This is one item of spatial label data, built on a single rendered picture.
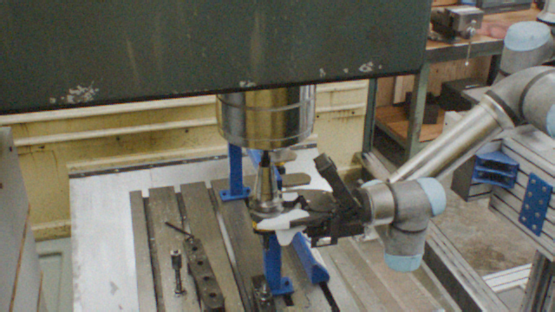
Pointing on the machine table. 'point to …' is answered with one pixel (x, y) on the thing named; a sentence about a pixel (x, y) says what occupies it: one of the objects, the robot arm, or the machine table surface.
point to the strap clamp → (261, 295)
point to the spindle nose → (267, 117)
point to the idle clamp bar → (205, 275)
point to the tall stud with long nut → (177, 269)
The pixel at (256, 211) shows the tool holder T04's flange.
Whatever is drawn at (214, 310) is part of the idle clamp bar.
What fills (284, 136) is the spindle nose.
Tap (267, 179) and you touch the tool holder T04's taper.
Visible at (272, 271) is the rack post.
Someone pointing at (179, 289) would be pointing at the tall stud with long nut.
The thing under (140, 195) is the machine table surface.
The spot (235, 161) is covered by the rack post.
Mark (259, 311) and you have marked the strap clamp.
